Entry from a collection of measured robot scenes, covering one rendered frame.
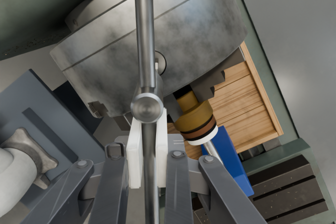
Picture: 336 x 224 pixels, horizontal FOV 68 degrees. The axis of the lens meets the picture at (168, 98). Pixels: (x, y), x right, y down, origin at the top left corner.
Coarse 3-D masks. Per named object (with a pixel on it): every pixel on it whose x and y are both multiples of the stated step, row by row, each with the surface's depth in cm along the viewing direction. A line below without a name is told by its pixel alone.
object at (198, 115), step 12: (180, 96) 51; (192, 96) 46; (192, 108) 45; (204, 108) 46; (180, 120) 46; (192, 120) 46; (204, 120) 46; (180, 132) 50; (192, 132) 47; (204, 132) 47
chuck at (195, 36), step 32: (192, 0) 30; (224, 0) 34; (160, 32) 29; (192, 32) 31; (224, 32) 33; (96, 64) 32; (128, 64) 31; (192, 64) 31; (96, 96) 35; (128, 96) 32
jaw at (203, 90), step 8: (240, 48) 41; (232, 56) 41; (240, 56) 41; (224, 64) 42; (232, 64) 42; (208, 72) 43; (216, 72) 43; (224, 72) 46; (200, 80) 44; (208, 80) 44; (216, 80) 44; (224, 80) 43; (192, 88) 45; (200, 88) 45; (208, 88) 45; (200, 96) 46; (208, 96) 45
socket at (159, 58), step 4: (156, 52) 30; (156, 56) 30; (160, 56) 30; (156, 60) 33; (160, 60) 30; (164, 60) 30; (160, 64) 31; (164, 64) 31; (160, 68) 31; (164, 68) 31; (160, 72) 31
